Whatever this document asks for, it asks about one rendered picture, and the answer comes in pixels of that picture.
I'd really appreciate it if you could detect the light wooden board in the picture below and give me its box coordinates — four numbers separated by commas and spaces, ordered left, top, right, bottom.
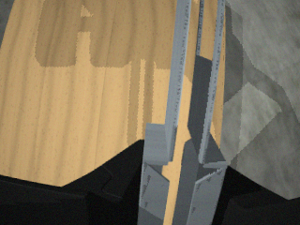
0, 0, 200, 225

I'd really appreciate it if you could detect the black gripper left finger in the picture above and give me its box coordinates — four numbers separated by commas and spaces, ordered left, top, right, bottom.
0, 140, 145, 225

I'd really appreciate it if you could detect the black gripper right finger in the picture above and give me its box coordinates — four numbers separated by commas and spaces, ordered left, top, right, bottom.
211, 165, 300, 225

